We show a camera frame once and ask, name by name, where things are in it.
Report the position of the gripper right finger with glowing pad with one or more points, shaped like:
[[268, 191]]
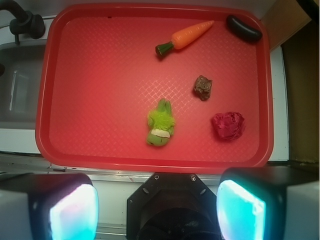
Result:
[[269, 203]]

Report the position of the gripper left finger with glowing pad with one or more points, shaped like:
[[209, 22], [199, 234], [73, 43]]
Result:
[[48, 207]]

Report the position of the grey sink basin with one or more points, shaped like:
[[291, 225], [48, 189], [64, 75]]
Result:
[[20, 83]]

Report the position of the brown crumpled lump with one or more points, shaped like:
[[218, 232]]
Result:
[[202, 88]]

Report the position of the green plush toy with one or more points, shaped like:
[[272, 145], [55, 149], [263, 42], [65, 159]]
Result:
[[161, 124]]

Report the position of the black toy eggplant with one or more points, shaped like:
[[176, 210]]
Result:
[[243, 30]]

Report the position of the dark faucet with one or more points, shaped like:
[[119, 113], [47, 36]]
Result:
[[24, 22]]

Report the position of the orange toy carrot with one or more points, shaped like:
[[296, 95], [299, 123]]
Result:
[[183, 38]]

